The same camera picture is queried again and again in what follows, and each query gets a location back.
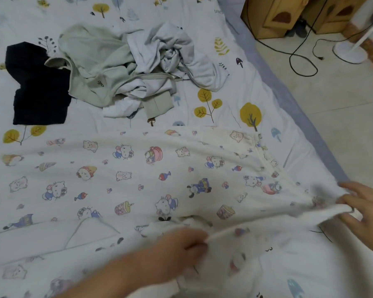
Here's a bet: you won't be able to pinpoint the person's left hand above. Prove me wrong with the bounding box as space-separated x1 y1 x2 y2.
154 227 210 279

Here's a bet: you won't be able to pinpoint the person's right hand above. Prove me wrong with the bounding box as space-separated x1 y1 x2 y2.
335 181 373 260

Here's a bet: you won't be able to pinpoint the white cartoon print garment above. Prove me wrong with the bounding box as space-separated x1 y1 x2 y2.
0 125 358 298

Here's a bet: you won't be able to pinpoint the person's left forearm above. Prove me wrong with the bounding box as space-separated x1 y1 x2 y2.
54 245 163 298

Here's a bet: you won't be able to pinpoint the beige garment with toggle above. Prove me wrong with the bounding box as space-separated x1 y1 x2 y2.
137 74 190 127

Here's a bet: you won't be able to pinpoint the white tree print bedsheet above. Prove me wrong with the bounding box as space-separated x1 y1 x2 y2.
0 0 366 298

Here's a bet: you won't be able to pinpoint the grey mattress edge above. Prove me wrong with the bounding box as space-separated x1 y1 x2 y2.
217 0 352 184

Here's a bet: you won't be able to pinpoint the white standing fan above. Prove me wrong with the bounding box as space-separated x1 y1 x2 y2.
332 0 373 64

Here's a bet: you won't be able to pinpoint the light grey crumpled garment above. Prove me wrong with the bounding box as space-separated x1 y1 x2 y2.
102 22 230 119

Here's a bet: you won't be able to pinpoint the wooden cabinet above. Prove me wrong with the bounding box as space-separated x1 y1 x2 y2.
241 0 312 40
301 0 370 35

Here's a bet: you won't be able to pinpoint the pale green hooded garment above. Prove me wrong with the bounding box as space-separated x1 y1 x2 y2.
44 24 145 108

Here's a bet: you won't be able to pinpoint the dark navy shorts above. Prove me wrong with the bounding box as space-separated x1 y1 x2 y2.
5 42 73 126

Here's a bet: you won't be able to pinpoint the long black looped cable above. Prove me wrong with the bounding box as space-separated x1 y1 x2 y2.
244 0 331 77

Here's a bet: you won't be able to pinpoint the black cable with plug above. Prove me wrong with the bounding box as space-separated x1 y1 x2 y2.
312 20 373 62

